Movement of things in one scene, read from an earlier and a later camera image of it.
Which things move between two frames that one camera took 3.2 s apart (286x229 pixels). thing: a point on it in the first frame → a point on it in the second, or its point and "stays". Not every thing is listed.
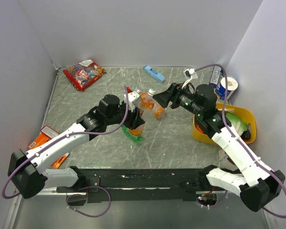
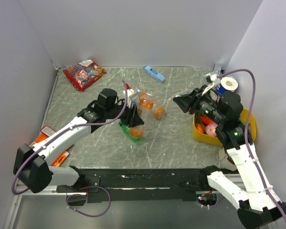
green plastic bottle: x=137 y=138 stays
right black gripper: x=163 y=98 → x=185 y=101
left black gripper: x=134 y=119 stays
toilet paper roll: x=232 y=84 stays
